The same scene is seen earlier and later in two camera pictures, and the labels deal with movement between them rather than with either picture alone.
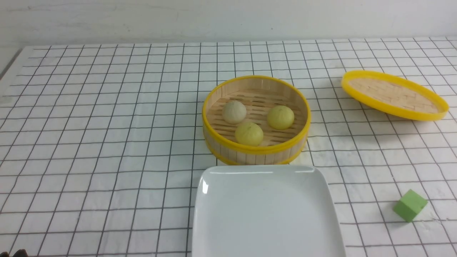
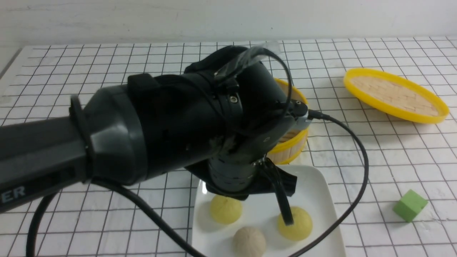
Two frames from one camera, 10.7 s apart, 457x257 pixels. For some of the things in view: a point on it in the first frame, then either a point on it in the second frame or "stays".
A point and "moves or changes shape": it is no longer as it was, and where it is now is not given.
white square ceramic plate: [264, 211] stays
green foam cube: [409, 205] stays
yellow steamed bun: [280, 117] moves or changes shape
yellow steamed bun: [249, 134] moves or changes shape
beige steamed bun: [234, 112] moves or changes shape
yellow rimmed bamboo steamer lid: [394, 95] stays
